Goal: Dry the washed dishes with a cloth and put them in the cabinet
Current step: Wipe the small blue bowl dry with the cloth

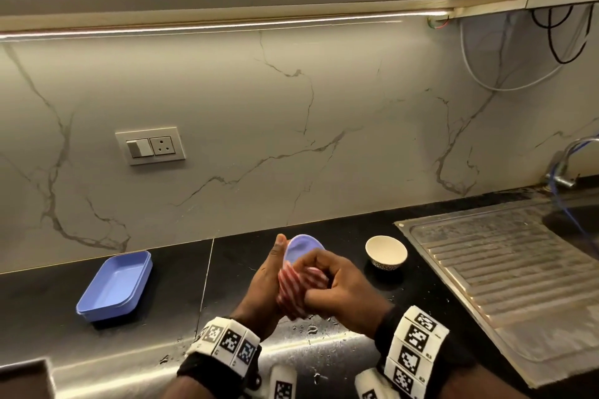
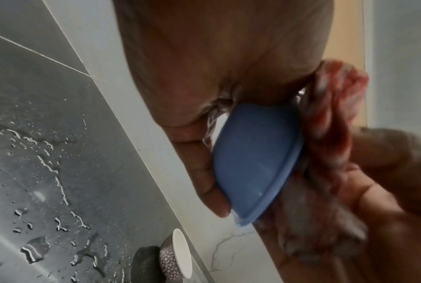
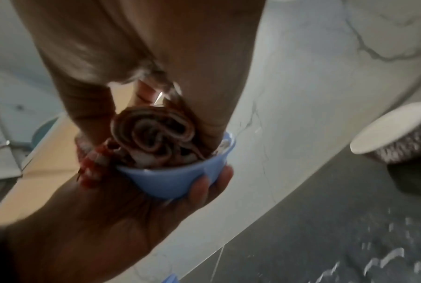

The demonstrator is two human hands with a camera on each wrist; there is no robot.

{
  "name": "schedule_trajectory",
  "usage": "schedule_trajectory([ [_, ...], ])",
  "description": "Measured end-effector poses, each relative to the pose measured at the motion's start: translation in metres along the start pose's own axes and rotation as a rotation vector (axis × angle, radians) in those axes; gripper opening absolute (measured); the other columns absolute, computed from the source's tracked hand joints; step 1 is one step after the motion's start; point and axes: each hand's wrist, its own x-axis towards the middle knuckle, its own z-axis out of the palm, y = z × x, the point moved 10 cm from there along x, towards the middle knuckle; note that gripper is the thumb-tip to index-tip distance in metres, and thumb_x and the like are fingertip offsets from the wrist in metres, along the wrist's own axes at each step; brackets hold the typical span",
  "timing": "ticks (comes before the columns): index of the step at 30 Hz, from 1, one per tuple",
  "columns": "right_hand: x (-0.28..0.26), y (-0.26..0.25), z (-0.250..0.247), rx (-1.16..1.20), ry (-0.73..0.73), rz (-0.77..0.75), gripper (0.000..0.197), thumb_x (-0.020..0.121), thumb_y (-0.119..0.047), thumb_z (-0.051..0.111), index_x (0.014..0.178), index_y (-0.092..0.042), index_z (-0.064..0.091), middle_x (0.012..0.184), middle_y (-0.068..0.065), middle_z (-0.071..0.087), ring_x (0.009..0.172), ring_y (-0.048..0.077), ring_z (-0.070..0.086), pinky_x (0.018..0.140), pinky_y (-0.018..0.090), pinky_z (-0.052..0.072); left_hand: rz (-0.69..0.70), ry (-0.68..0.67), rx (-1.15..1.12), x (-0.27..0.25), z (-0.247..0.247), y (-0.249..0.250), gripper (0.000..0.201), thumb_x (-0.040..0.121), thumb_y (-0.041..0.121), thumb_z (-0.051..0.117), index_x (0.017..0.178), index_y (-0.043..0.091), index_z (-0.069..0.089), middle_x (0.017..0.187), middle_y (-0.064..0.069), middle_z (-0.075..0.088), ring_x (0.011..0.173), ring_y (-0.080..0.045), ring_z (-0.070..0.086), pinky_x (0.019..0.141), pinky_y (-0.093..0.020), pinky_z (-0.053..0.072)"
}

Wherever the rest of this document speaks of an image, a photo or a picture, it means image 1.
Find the person's left hand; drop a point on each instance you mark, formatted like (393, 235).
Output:
(262, 291)

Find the person's right hand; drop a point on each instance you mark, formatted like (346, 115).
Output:
(351, 300)

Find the red checkered cloth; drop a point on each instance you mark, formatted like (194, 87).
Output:
(295, 291)

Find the small cream bowl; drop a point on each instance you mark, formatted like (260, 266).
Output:
(386, 251)

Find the small blue bowl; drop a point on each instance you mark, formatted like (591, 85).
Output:
(304, 246)

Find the person's left forearm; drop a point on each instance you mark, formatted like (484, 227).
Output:
(187, 389)

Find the person's right forearm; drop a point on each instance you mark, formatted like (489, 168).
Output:
(482, 391)

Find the left wrist marker band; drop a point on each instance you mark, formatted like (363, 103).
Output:
(224, 342)

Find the wrist marker band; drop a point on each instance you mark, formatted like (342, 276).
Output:
(412, 347)
(224, 342)

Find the right wrist marker band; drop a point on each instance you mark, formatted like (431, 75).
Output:
(412, 347)

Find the steel sink with drainboard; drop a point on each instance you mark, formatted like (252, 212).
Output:
(491, 272)

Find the blue rectangular tray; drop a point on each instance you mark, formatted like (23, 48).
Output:
(114, 286)

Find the steel faucet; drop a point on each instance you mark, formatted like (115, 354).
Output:
(559, 179)

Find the LED light strip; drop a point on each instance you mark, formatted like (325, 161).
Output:
(234, 25)

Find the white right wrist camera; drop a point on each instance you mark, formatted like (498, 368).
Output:
(372, 387)

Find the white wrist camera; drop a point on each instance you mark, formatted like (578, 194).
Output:
(283, 384)
(372, 387)

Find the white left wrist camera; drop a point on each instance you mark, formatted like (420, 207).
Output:
(283, 384)

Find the white wall switch socket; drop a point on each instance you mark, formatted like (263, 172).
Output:
(161, 146)

